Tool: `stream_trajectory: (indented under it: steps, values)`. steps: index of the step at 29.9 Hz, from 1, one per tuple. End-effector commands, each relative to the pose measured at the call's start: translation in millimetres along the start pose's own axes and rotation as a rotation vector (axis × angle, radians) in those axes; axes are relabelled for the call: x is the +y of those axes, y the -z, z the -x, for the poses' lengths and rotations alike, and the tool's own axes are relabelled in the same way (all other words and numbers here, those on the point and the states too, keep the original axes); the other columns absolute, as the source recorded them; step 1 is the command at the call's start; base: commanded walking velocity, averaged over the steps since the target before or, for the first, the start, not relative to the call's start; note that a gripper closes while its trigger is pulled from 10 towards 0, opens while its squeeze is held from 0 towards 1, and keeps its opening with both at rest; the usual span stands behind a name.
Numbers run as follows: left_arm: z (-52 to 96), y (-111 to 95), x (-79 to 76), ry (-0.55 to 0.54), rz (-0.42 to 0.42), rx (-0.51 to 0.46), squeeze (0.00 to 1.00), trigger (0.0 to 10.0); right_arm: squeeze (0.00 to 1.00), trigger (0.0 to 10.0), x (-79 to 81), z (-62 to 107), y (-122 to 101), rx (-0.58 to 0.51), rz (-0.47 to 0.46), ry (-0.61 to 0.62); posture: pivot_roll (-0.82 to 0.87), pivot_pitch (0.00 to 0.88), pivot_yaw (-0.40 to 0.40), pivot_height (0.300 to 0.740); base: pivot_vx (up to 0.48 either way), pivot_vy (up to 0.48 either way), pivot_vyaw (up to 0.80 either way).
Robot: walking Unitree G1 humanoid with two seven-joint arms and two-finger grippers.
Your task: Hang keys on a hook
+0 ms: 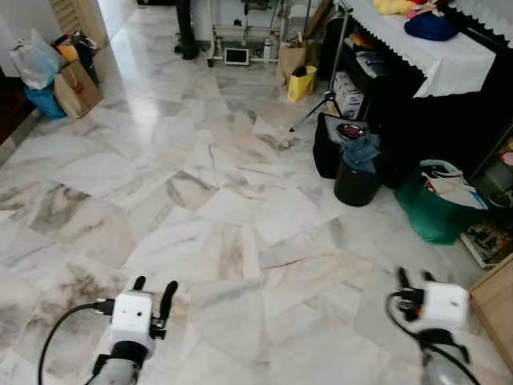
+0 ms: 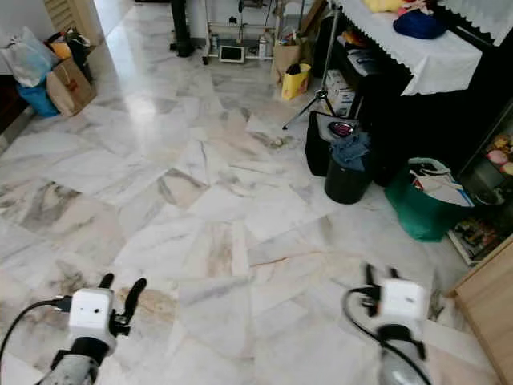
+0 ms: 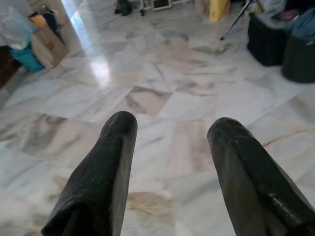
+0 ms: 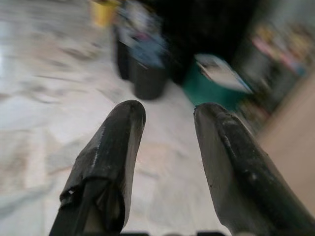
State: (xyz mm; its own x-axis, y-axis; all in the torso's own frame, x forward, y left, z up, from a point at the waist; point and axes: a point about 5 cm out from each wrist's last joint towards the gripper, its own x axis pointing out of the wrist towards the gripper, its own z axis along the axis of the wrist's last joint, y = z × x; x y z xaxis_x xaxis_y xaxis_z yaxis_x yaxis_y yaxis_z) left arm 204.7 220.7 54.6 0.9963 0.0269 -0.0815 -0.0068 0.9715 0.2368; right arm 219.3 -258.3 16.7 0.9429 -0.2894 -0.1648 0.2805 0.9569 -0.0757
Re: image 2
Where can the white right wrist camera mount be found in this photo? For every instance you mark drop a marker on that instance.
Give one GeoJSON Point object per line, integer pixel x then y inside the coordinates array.
{"type": "Point", "coordinates": [403, 303]}

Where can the wooden louvre door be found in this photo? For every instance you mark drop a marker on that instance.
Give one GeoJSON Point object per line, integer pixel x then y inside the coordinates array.
{"type": "Point", "coordinates": [70, 12]}

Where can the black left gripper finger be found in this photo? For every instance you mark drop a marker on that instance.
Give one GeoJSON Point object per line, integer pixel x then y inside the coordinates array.
{"type": "Point", "coordinates": [135, 295]}
{"type": "Point", "coordinates": [107, 281]}

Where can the black floor stand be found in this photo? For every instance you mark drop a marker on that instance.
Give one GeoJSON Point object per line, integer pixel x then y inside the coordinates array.
{"type": "Point", "coordinates": [181, 30]}

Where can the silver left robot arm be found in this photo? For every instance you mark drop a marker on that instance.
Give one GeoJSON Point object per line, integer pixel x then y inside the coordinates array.
{"type": "Point", "coordinates": [76, 370]}

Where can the white plastic bag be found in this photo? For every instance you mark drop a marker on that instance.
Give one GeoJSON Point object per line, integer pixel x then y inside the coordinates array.
{"type": "Point", "coordinates": [26, 58]}

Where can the blue bag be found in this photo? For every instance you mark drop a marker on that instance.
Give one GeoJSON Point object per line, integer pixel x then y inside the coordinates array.
{"type": "Point", "coordinates": [38, 99]}

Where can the grey tripod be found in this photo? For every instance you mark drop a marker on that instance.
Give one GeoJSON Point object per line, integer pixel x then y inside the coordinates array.
{"type": "Point", "coordinates": [321, 95]}

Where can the yellow paper bag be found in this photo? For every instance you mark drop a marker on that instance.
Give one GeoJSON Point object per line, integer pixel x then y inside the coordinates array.
{"type": "Point", "coordinates": [295, 81]}

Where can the yellow plush toy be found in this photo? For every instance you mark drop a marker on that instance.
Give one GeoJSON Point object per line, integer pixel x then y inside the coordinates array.
{"type": "Point", "coordinates": [381, 5]}

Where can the white lace-edged tablecloth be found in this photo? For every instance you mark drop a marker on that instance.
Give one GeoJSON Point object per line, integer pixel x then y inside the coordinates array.
{"type": "Point", "coordinates": [441, 58]}

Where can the white metal rack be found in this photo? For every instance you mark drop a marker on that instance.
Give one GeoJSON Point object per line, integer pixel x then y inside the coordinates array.
{"type": "Point", "coordinates": [248, 30]}

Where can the black bucket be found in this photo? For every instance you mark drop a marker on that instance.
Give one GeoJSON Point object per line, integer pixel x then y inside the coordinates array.
{"type": "Point", "coordinates": [346, 186]}

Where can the colourful magazine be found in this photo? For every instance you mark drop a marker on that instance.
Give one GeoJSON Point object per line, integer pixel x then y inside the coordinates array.
{"type": "Point", "coordinates": [479, 237]}

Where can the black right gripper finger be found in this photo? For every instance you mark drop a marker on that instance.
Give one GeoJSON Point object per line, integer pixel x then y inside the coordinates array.
{"type": "Point", "coordinates": [393, 274]}
{"type": "Point", "coordinates": [369, 275]}

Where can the white cardboard box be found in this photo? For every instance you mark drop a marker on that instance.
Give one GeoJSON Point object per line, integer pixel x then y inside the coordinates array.
{"type": "Point", "coordinates": [340, 94]}

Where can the small white framed screen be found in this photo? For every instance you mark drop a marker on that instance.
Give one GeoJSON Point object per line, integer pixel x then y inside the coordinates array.
{"type": "Point", "coordinates": [231, 54]}

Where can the blue denim cloth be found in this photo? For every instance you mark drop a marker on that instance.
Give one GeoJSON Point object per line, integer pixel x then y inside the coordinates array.
{"type": "Point", "coordinates": [351, 150]}

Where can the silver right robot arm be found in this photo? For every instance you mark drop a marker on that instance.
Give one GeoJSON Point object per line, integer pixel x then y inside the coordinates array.
{"type": "Point", "coordinates": [401, 361]}

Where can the glass display cabinet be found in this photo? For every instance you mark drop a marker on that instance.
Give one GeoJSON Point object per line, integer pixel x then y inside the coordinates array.
{"type": "Point", "coordinates": [493, 168]}

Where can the black piano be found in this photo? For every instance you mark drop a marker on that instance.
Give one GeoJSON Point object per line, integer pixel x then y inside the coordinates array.
{"type": "Point", "coordinates": [417, 124]}

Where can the light wooden cabinet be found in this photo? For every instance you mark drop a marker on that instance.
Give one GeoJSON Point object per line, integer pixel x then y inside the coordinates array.
{"type": "Point", "coordinates": [489, 321]}

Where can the black fabric bag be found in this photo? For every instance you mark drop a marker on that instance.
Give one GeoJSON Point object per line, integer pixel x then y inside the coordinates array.
{"type": "Point", "coordinates": [317, 146]}

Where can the green shopping bag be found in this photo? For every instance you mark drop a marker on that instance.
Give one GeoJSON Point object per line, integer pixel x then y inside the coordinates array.
{"type": "Point", "coordinates": [417, 215]}

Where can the small brown paper bag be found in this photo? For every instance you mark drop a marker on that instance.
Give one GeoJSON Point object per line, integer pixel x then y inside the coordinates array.
{"type": "Point", "coordinates": [284, 54]}

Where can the large brown paper bag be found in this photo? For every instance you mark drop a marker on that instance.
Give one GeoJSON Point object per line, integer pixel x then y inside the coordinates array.
{"type": "Point", "coordinates": [72, 87]}

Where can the red plush toy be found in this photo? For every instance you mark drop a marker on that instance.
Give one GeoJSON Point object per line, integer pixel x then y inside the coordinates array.
{"type": "Point", "coordinates": [415, 6]}

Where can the black shoulder bag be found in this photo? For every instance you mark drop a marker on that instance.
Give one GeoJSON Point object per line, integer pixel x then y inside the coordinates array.
{"type": "Point", "coordinates": [80, 50]}

